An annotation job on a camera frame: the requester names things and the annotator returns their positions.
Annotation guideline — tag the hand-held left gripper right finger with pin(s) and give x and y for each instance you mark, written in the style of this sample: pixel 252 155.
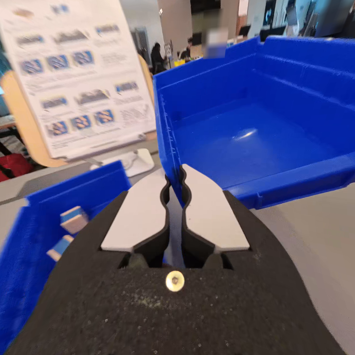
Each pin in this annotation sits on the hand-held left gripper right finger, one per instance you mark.
pixel 213 222

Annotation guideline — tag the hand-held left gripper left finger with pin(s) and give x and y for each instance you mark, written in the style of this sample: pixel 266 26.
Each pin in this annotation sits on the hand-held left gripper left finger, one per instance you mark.
pixel 133 222

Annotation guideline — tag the blue plastic bin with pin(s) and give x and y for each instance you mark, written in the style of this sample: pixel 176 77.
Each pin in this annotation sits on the blue plastic bin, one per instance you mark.
pixel 249 138
pixel 27 263

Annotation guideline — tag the grey desk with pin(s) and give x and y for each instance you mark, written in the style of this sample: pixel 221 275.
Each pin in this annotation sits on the grey desk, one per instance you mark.
pixel 319 235

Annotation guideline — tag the red bag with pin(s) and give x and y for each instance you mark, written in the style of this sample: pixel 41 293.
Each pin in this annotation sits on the red bag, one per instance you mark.
pixel 13 166

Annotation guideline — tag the printed instruction sheet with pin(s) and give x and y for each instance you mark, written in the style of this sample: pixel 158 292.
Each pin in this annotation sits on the printed instruction sheet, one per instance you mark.
pixel 83 69

